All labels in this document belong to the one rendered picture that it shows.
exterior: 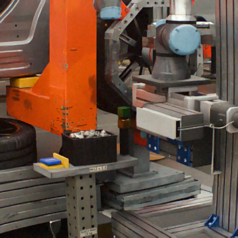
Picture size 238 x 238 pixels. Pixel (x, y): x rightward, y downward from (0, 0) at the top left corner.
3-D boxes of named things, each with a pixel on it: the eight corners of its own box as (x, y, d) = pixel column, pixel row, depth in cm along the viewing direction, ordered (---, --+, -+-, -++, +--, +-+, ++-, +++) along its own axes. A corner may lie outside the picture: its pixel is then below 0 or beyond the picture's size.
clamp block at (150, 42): (151, 46, 310) (151, 35, 309) (163, 48, 303) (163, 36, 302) (142, 47, 307) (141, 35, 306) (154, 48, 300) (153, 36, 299)
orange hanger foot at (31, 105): (33, 112, 363) (32, 48, 357) (81, 129, 321) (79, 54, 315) (6, 115, 353) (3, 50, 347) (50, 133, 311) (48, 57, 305)
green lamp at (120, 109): (125, 115, 301) (125, 105, 300) (130, 116, 298) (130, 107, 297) (117, 116, 298) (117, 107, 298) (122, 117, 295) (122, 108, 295)
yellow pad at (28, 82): (31, 83, 358) (31, 74, 357) (42, 86, 346) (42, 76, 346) (8, 85, 350) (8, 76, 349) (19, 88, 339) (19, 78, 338)
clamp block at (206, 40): (208, 43, 329) (207, 33, 329) (220, 45, 322) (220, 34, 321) (200, 44, 327) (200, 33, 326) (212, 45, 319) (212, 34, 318)
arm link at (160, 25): (181, 50, 276) (180, 17, 274) (192, 53, 263) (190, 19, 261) (152, 50, 273) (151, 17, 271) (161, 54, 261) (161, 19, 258)
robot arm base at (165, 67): (198, 78, 268) (197, 53, 266) (164, 81, 261) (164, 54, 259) (177, 74, 281) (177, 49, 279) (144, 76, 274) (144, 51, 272)
